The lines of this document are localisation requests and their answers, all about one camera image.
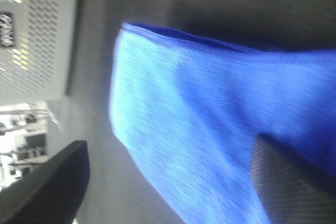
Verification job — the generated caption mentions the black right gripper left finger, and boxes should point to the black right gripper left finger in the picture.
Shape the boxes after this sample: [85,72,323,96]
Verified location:
[1,141,90,223]

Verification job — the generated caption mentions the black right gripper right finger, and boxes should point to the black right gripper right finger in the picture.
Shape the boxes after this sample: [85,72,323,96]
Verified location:
[250,135,335,223]

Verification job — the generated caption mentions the blue microfibre towel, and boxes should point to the blue microfibre towel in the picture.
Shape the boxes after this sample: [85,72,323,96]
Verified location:
[110,23,335,223]

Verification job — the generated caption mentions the grey perforated laundry basket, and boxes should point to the grey perforated laundry basket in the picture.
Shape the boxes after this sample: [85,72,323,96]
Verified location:
[1,0,77,105]

